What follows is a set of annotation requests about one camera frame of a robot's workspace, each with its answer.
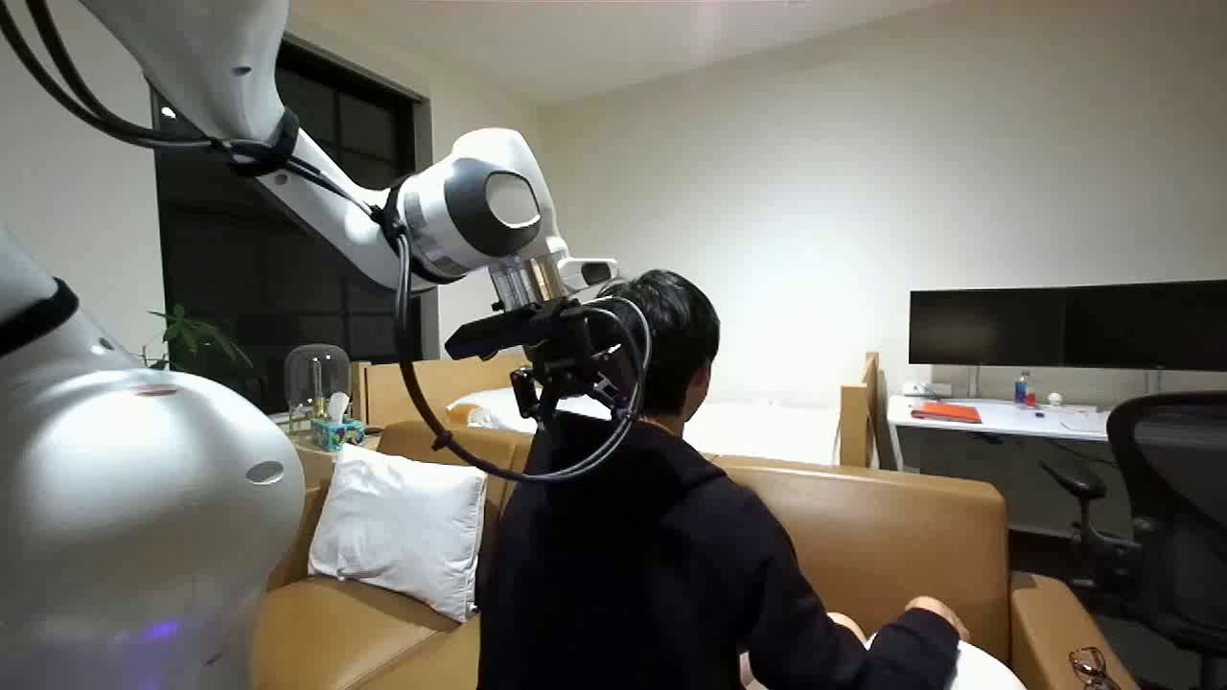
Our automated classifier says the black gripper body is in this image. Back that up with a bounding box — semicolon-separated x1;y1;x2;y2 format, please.
528;297;650;387

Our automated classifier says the dark navy hoodie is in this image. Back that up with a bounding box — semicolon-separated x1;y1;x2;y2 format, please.
476;412;964;690

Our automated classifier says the person head black hair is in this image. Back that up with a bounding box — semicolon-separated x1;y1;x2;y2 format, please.
609;263;726;427

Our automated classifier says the person right hand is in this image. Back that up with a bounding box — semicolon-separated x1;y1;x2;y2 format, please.
908;591;974;640

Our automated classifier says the white bed bedding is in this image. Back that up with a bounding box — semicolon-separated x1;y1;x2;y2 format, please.
444;384;846;470

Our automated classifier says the white square pillow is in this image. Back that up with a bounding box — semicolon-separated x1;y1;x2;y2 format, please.
302;441;490;625

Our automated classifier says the glass dome jar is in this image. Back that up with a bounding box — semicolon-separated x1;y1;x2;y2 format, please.
280;340;356;427

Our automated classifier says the dark framed window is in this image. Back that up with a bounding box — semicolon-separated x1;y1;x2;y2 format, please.
150;31;436;413

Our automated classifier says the tan leather sofa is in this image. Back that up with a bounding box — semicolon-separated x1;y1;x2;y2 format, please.
244;417;1144;690

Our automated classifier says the green house plant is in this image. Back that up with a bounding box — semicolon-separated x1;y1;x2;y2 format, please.
143;302;262;378

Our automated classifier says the red flat desk item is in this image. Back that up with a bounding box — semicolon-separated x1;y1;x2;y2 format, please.
908;399;987;428

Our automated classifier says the white desk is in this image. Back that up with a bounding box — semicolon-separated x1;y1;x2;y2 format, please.
886;390;1116;449

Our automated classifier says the black flat monitor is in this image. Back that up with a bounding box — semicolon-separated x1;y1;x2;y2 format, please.
904;279;1227;377

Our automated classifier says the small metal item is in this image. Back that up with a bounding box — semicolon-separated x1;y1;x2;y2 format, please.
1068;643;1121;690

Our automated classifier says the black office chair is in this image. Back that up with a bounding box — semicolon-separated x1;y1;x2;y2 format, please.
1034;390;1227;690

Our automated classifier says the light wooden bed frame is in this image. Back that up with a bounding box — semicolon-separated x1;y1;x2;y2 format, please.
349;349;890;470

